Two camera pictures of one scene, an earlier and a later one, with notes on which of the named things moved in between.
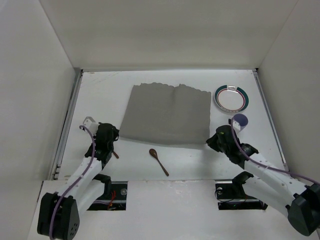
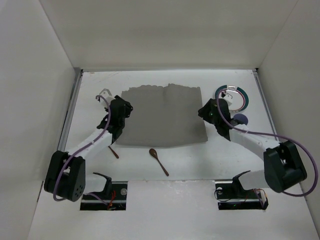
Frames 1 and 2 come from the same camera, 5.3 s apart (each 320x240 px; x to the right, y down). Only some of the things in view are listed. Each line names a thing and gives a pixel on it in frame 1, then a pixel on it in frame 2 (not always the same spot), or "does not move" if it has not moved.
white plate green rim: [231, 99] does not move
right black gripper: [216, 141] -> [204, 112]
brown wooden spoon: [153, 152] does not move
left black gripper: [107, 132] -> [125, 110]
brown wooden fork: [115, 154] does not move
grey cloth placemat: [159, 113] does not move
